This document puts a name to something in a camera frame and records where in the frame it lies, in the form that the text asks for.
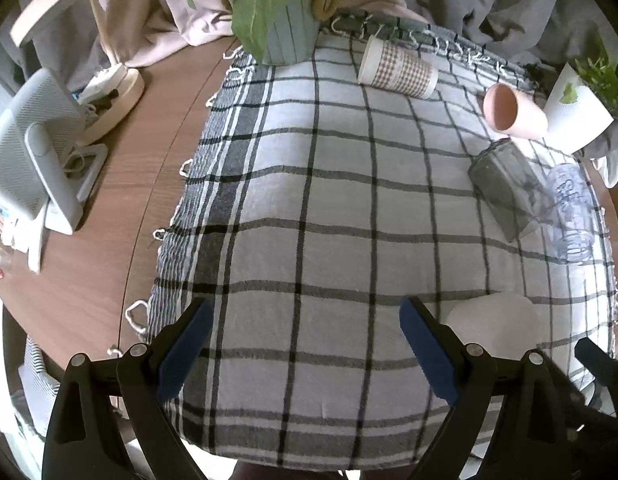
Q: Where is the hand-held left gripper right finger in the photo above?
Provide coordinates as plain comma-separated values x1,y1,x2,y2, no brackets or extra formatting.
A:
399,296,590,480

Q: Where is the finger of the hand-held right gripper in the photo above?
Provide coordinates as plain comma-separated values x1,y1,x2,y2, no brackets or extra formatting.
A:
574,338,618,416

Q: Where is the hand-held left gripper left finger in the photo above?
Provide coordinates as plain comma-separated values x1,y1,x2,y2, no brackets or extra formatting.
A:
41,297,215,480

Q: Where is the plain white cup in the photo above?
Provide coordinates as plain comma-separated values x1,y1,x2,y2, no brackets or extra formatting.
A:
441,294,540,357

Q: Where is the pink cup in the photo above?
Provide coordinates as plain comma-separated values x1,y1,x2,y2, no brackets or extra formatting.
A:
483,83,548,139

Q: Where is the checked paper cup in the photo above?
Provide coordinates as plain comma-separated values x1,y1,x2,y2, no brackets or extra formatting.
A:
357,35,439,100

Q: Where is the grey plaid table cloth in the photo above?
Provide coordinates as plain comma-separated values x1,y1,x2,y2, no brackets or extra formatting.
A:
126,10,618,472

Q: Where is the grey glass jar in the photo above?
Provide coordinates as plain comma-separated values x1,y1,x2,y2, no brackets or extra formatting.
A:
468,139,545,242

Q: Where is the white plant pot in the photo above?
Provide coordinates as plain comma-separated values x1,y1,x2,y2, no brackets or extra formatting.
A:
543,62,615,155

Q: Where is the white stand-mounted device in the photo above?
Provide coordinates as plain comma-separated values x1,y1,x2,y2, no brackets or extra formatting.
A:
0,67,108,274

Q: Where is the green potted plant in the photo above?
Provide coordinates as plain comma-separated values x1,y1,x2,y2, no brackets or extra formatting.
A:
573,35,618,117

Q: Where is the beige draped cloth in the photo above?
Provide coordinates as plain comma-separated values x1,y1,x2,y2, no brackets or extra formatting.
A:
91,0,240,69

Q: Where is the teal flower pot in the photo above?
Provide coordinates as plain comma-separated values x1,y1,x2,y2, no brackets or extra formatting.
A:
221,0,336,66

